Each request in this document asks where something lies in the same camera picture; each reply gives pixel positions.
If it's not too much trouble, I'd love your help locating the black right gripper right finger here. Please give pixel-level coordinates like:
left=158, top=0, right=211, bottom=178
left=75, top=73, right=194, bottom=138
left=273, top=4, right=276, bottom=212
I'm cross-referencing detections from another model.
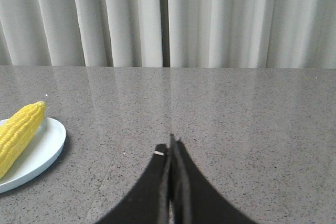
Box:
left=169, top=134, right=255, bottom=223

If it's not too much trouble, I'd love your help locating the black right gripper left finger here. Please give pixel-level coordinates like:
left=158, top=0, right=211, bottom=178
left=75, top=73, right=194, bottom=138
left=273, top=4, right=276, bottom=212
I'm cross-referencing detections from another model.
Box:
left=97, top=144, right=171, bottom=224

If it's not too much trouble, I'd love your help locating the yellow corn cob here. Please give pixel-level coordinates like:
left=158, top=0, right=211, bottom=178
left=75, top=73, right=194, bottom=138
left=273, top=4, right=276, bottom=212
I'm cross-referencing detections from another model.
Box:
left=1, top=101, right=47, bottom=177

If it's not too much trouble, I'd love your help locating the light blue round plate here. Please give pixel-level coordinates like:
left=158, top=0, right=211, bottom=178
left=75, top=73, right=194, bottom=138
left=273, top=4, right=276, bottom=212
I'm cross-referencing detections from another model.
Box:
left=1, top=118, right=66, bottom=193

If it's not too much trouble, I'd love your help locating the white pleated curtain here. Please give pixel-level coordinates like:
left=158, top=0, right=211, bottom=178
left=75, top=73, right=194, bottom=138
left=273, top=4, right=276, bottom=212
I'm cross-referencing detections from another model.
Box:
left=1, top=0, right=335, bottom=69

